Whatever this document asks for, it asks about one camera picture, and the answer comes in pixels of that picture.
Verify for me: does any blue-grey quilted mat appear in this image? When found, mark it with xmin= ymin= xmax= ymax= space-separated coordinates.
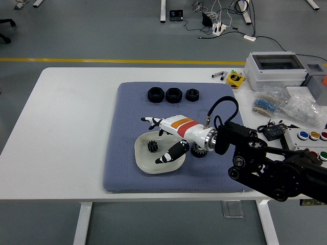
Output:
xmin=102 ymin=81 xmax=259 ymax=193

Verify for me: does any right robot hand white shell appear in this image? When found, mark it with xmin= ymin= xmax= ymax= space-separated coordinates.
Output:
xmin=141 ymin=115 xmax=212 ymax=165

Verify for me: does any large black hex nut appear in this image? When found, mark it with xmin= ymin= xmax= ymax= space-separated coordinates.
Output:
xmin=147 ymin=87 xmax=165 ymax=104
xmin=165 ymin=87 xmax=183 ymax=104

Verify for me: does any white power strip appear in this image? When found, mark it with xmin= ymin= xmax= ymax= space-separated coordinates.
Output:
xmin=212 ymin=22 xmax=227 ymax=36

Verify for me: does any clear bag of white parts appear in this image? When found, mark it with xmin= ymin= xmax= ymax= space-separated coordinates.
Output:
xmin=282 ymin=94 xmax=327 ymax=128

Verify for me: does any white square plate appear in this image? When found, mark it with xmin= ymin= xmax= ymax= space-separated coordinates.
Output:
xmin=134 ymin=131 xmax=186 ymax=175

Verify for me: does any yellow black striped bar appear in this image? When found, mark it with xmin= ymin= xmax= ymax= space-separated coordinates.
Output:
xmin=300 ymin=198 xmax=327 ymax=206

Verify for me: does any black digital module with wires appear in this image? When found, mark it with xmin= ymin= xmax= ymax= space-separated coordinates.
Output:
xmin=256 ymin=119 xmax=301 ymax=141

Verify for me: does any black device with screen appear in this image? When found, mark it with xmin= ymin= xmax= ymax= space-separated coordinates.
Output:
xmin=169 ymin=9 xmax=184 ymax=22

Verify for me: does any long black floor cable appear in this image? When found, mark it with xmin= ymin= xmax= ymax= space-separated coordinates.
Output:
xmin=255 ymin=35 xmax=327 ymax=64

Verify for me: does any grey electrical enclosure box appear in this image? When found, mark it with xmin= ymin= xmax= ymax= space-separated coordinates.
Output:
xmin=244 ymin=51 xmax=309 ymax=92

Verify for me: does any flat white box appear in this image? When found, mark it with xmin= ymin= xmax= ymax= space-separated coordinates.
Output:
xmin=285 ymin=86 xmax=316 ymax=103

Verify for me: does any button box red green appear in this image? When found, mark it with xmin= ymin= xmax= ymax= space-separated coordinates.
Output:
xmin=293 ymin=146 xmax=327 ymax=169

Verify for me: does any small black hex nut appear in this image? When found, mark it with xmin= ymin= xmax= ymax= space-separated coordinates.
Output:
xmin=185 ymin=88 xmax=200 ymax=103

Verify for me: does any button box blue yellow red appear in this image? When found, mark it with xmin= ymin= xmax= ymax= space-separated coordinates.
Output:
xmin=283 ymin=127 xmax=327 ymax=151

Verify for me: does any large black bevel gear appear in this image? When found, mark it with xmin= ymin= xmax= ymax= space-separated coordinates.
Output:
xmin=190 ymin=142 xmax=208 ymax=158

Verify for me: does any black office chair base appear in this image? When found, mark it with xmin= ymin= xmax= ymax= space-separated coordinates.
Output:
xmin=0 ymin=19 xmax=16 ymax=44

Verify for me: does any grey plastic box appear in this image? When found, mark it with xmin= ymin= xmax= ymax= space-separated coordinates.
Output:
xmin=301 ymin=62 xmax=327 ymax=103

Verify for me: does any clear bag of components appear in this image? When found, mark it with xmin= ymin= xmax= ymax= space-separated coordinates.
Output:
xmin=262 ymin=85 xmax=289 ymax=110

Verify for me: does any grey metal floor plate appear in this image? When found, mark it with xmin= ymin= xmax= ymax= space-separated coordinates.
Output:
xmin=221 ymin=201 xmax=245 ymax=218

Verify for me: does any black power adapter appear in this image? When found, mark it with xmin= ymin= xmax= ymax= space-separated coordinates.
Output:
xmin=201 ymin=12 xmax=214 ymax=28

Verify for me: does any yellow tape measure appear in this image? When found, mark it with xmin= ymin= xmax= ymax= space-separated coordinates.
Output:
xmin=226 ymin=72 xmax=246 ymax=89

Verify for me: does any blue resistor tape roll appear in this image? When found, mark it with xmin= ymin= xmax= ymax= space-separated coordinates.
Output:
xmin=252 ymin=93 xmax=279 ymax=118

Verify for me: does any white table leg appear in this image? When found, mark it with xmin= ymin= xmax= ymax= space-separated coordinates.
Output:
xmin=73 ymin=202 xmax=92 ymax=245
xmin=256 ymin=200 xmax=281 ymax=245

